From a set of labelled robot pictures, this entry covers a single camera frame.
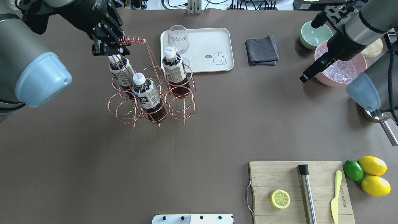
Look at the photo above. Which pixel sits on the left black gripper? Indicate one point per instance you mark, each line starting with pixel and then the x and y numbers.
pixel 83 13

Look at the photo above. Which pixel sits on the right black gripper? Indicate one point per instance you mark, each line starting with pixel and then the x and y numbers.
pixel 339 44

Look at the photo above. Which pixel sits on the copper wire bottle basket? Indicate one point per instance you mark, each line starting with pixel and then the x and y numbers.
pixel 128 111

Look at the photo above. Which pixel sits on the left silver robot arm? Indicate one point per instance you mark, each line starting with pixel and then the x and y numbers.
pixel 30 73

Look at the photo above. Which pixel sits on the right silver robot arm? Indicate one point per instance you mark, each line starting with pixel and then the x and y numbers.
pixel 376 87

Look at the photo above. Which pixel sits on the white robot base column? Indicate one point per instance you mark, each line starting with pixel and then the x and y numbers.
pixel 193 219

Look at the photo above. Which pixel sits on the tea bottle white cap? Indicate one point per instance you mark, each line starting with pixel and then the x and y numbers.
pixel 148 98

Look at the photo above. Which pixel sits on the pink bowl of ice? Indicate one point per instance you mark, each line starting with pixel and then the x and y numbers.
pixel 342 73

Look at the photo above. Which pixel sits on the green empty bowl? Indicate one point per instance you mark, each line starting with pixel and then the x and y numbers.
pixel 311 37

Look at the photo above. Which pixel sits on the grey folded cloth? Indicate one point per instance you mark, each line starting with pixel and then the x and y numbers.
pixel 262 51

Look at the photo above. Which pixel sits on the wooden cup tree stand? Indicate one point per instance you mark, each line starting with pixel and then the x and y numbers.
pixel 373 49

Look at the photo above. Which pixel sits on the clear wine glass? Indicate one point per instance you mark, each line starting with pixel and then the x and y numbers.
pixel 178 39

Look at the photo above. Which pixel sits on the steel ice scoop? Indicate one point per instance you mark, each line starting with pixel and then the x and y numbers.
pixel 380 117

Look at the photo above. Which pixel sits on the steel muddler black tip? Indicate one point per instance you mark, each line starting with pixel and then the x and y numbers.
pixel 309 202

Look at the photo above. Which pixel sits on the white rabbit tray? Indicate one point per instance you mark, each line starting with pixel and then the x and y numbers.
pixel 209 49

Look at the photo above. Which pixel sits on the green lime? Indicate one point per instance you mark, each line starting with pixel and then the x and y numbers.
pixel 353 170

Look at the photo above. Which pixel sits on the yellow lemon far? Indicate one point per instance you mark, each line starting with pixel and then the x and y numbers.
pixel 372 165

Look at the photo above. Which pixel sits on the yellow lemon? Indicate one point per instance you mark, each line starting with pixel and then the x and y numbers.
pixel 372 165
pixel 375 186

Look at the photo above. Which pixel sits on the bamboo cutting board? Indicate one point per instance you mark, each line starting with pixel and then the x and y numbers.
pixel 268 176

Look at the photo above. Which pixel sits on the half lemon slice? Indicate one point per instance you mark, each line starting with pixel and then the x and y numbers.
pixel 280 199

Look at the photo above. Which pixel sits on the yellow lemon near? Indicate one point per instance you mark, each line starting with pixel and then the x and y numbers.
pixel 375 186

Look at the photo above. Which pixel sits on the yellow plastic knife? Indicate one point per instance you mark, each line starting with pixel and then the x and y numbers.
pixel 335 200

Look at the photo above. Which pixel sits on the aluminium frame post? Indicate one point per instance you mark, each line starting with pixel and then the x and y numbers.
pixel 194 7

